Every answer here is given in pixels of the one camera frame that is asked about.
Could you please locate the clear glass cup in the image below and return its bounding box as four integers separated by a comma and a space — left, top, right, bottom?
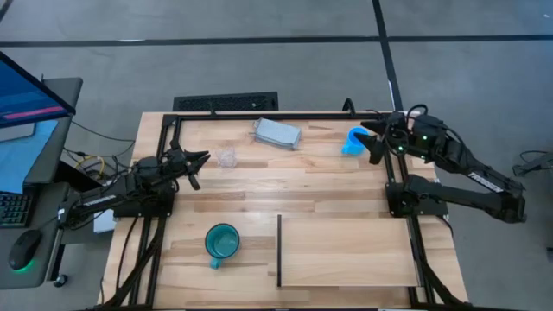
214, 145, 238, 170

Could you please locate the grey folded cloth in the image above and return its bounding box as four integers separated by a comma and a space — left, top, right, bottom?
250, 117, 302, 152

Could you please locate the black keyboard on floor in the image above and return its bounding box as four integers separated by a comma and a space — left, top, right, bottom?
172, 91, 280, 112

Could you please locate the light blue screen panel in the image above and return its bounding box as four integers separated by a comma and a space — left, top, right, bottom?
0, 119, 60, 195

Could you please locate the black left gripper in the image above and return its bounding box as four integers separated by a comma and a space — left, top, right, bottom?
166, 138, 212, 192

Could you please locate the computer monitor dark blue screen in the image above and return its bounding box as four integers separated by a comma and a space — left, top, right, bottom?
0, 50, 78, 130

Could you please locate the white box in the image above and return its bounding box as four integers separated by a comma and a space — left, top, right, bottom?
92, 210, 117, 235

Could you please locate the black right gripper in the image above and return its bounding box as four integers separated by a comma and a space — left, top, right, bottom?
353, 112, 413, 166

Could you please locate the thin black floor cable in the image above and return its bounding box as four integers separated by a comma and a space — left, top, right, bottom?
71, 120, 136, 143

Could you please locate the grey computer cart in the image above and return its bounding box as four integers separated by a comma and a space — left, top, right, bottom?
0, 77, 84, 290

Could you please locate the wooden shelf with black leg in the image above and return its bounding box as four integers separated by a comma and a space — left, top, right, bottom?
276, 213, 421, 289

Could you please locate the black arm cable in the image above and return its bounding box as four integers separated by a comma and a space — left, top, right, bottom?
343, 97, 429, 120

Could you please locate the black backlit keyboard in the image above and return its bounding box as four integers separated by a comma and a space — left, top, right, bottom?
0, 189, 34, 229

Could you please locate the black aluminium table frame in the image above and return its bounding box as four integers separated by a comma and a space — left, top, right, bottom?
103, 110, 470, 311

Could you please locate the black cable bundle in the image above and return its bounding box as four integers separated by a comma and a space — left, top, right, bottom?
512, 149, 553, 177

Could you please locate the teal enamel mug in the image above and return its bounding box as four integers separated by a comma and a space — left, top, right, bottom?
204, 222, 241, 270

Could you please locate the yellow cable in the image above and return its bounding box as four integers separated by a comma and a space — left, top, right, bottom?
75, 154, 107, 181

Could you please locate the blue plastic cup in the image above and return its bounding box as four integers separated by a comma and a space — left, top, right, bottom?
340, 125, 372, 157

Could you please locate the black computer mouse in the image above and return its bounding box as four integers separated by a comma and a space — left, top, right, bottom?
8, 228, 43, 271

